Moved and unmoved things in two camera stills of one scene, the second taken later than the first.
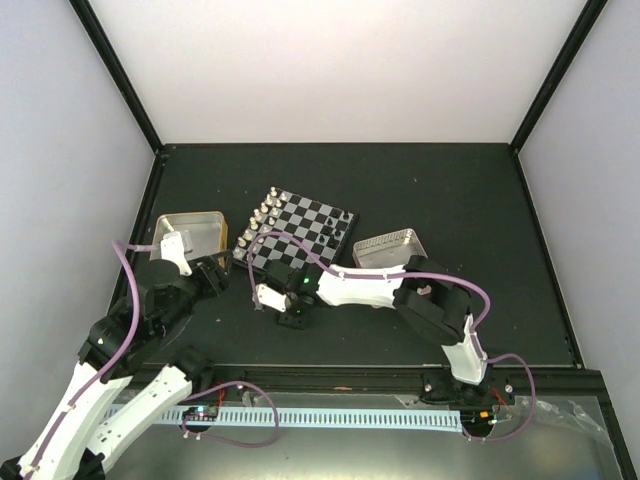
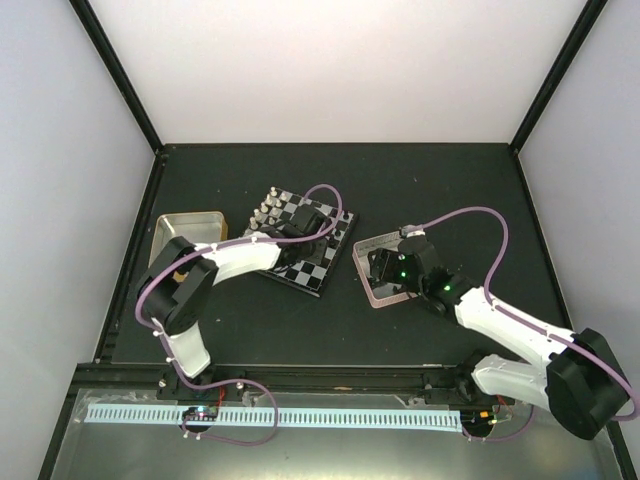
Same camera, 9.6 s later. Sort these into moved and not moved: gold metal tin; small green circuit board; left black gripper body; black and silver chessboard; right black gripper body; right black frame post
Moved: right black gripper body; left black gripper body
Not moved: black and silver chessboard; small green circuit board; right black frame post; gold metal tin
